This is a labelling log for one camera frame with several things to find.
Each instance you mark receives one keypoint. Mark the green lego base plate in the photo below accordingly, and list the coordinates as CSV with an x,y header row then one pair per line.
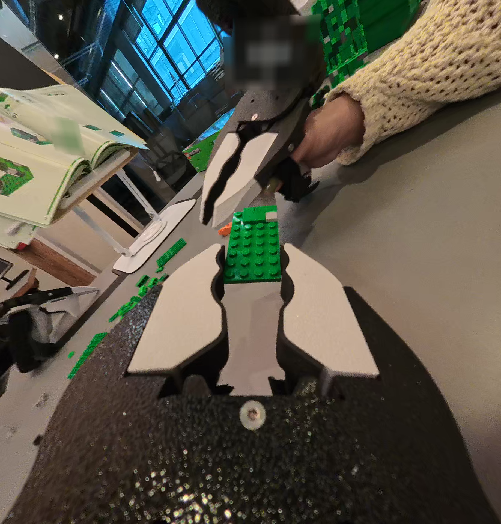
x,y
252,262

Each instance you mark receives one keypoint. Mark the pile of loose lego pieces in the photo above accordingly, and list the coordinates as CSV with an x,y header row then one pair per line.
x,y
123,309

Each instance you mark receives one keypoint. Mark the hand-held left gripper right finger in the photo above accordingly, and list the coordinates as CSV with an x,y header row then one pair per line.
x,y
332,327

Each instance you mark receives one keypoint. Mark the person's right hand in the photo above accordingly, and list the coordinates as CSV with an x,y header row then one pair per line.
x,y
332,131

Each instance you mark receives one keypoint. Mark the person's right forearm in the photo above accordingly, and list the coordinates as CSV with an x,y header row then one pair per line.
x,y
438,61

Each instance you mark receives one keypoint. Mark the green lego set box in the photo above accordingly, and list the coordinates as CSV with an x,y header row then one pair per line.
x,y
201,151

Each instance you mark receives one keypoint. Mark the lego instruction booklet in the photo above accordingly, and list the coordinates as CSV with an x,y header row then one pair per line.
x,y
29,192

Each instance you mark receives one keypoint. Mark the black and white tool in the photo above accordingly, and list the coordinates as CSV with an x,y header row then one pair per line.
x,y
50,315

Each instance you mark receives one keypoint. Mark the black chair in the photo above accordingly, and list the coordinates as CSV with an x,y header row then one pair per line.
x,y
160,151

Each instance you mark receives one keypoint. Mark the orange lego brick separator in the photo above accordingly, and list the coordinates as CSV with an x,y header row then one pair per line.
x,y
224,230

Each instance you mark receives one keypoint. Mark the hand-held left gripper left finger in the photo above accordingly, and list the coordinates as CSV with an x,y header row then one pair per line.
x,y
177,327

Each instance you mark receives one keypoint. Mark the green L-shaped lego tile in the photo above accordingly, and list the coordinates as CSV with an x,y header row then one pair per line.
x,y
254,213

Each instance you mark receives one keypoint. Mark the long green studded lego plate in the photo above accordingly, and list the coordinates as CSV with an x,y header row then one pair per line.
x,y
172,251

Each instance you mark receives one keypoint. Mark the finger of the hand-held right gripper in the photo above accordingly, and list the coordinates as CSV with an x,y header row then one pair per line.
x,y
250,172
215,172

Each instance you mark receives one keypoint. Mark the large green blocky model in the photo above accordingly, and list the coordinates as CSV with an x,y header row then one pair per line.
x,y
357,24

